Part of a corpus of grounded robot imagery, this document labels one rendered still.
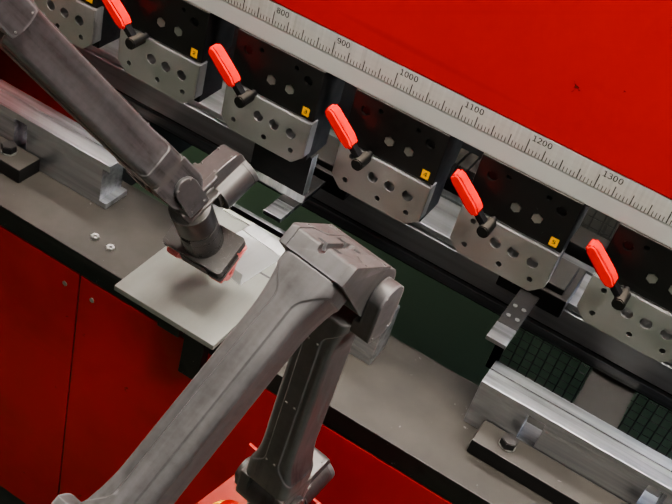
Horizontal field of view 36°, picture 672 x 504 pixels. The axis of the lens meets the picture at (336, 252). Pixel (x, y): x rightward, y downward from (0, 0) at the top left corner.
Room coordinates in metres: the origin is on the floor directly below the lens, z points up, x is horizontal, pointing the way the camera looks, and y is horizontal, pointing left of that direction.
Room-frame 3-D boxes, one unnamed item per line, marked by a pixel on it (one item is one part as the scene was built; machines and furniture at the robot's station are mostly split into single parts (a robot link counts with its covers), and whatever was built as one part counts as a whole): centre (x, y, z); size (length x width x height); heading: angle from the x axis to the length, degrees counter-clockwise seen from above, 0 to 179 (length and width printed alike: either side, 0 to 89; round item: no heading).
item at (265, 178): (1.34, 0.12, 1.13); 0.10 x 0.02 x 0.10; 71
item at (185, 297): (1.20, 0.17, 1.00); 0.26 x 0.18 x 0.01; 161
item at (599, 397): (1.50, -0.57, 0.81); 0.64 x 0.08 x 0.14; 161
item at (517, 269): (1.21, -0.23, 1.26); 0.15 x 0.09 x 0.17; 71
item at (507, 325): (1.35, -0.32, 1.01); 0.26 x 0.12 x 0.05; 161
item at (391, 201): (1.28, -0.04, 1.26); 0.15 x 0.09 x 0.17; 71
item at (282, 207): (1.49, 0.08, 1.01); 0.26 x 0.12 x 0.05; 161
